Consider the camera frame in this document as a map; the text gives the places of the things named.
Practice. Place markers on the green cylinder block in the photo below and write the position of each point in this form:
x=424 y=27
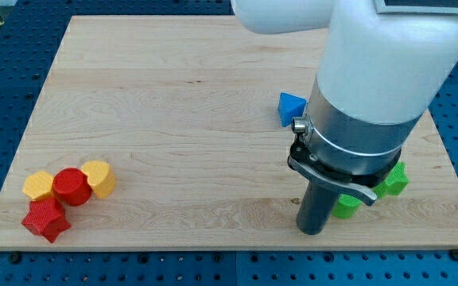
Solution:
x=346 y=207

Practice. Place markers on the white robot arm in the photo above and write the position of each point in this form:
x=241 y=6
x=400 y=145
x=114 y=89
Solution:
x=382 y=64

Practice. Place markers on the green star block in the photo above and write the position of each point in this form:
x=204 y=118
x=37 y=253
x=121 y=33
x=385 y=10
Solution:
x=395 y=183

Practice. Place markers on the red star block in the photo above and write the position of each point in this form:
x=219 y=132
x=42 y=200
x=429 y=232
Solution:
x=46 y=218

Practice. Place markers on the wooden board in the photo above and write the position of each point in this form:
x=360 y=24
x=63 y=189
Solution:
x=185 y=110

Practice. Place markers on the blue triangle block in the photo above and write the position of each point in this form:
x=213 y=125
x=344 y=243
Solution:
x=289 y=107

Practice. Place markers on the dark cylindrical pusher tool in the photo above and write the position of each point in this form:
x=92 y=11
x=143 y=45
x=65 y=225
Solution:
x=316 y=208

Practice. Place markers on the yellow heart block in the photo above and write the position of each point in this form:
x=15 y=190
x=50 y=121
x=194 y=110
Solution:
x=100 y=177

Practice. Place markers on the red cylinder block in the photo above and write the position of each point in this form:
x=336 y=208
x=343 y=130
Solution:
x=71 y=187

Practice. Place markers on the yellow hexagon block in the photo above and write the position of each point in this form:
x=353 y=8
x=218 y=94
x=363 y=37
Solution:
x=38 y=186

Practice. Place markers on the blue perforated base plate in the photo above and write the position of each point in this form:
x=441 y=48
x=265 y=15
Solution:
x=30 y=35

